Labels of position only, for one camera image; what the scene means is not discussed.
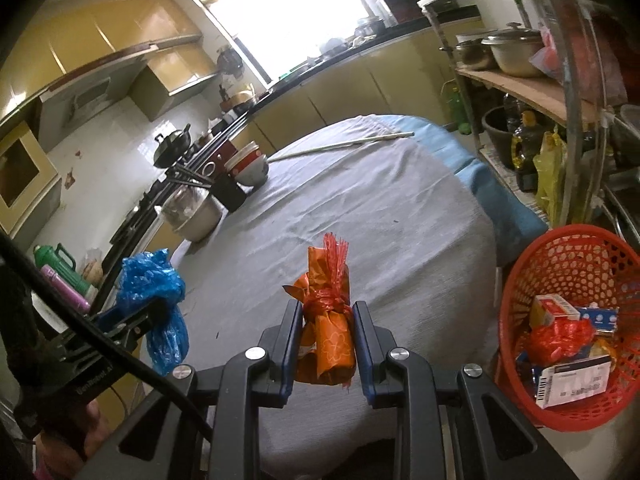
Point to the red plastic bag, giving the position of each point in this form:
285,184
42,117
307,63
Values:
585,45
560,340

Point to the dark microwave oven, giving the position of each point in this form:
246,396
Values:
405,2

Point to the metal shelf rack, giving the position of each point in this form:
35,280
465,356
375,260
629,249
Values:
575,110

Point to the green thermos jug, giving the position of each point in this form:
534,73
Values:
52,260

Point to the blue carton box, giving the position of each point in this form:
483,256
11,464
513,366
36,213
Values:
600,320

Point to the green bottle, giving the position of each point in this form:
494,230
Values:
461,112

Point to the dark chopsticks bundle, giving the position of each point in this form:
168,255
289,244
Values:
190,176

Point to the blue plastic bag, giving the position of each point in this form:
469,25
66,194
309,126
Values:
150,285

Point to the long white stick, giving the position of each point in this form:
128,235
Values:
345,144

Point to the blue tablecloth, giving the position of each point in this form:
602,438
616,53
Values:
480,175

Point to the orange wrapper with red fringe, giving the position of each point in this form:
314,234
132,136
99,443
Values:
327,320

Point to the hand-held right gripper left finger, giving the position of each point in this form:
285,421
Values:
287,340

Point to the grey range hood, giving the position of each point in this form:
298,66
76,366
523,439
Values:
85,100

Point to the yellow plastic bag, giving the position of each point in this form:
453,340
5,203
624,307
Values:
550,180

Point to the black cup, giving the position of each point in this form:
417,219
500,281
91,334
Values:
230,192

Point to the black wok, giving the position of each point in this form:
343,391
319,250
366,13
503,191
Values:
172,147

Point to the small steel pot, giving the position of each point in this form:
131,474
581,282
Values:
472,55

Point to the orange peel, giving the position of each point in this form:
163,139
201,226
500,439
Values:
606,349

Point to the person's left hand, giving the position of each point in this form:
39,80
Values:
95,425

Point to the red plastic basket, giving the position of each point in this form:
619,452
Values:
550,260

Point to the large steel pot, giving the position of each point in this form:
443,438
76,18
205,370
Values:
515,52

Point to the pink bottle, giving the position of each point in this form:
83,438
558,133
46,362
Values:
65,290

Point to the dark red container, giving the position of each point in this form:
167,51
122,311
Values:
220,155

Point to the black gas stove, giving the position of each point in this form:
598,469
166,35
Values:
150,200

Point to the long white box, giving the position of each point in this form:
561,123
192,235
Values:
575,382

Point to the bright window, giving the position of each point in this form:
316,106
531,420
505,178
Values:
285,15

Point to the red and white carton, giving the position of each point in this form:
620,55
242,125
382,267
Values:
552,312

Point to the red plastic bag on rack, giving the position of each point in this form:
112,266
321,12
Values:
585,45

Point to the black bucket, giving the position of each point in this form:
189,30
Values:
500,135

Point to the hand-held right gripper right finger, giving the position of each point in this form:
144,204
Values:
367,350

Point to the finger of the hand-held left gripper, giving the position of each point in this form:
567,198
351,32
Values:
130,317
142,332

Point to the dark oil bottle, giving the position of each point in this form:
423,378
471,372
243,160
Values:
527,152

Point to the yellow wall cabinets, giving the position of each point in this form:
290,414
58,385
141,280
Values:
115,30

